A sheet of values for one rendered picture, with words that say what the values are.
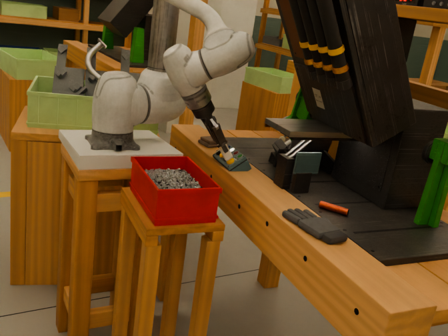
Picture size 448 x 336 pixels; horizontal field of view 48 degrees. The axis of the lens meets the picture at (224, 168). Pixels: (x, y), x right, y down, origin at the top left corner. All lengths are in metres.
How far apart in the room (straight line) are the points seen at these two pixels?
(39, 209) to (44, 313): 0.48
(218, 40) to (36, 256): 1.54
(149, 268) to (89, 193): 0.41
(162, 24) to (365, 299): 1.25
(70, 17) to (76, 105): 5.69
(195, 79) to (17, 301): 1.50
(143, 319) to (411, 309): 0.87
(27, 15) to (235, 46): 6.54
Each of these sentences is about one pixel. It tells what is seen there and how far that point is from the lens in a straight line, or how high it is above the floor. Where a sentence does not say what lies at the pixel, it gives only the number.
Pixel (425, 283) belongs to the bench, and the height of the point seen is 0.88.
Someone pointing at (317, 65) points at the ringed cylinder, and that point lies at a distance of 1.51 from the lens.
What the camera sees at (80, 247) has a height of 0.55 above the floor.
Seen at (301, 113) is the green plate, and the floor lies 1.13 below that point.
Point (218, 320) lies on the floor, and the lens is 2.59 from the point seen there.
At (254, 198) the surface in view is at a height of 0.89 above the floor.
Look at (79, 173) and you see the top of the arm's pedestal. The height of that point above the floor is 0.84.
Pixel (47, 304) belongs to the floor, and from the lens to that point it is 2.64.
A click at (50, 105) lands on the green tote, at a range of 2.51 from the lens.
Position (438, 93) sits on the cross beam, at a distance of 2.00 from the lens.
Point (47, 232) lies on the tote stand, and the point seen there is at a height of 0.29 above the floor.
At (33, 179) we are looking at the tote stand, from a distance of 2.53.
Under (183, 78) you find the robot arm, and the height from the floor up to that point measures 1.23.
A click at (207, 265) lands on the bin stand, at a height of 0.65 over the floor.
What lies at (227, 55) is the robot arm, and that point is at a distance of 1.60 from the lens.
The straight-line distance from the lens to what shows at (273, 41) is 8.85.
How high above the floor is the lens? 1.48
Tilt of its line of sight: 18 degrees down
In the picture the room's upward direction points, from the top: 8 degrees clockwise
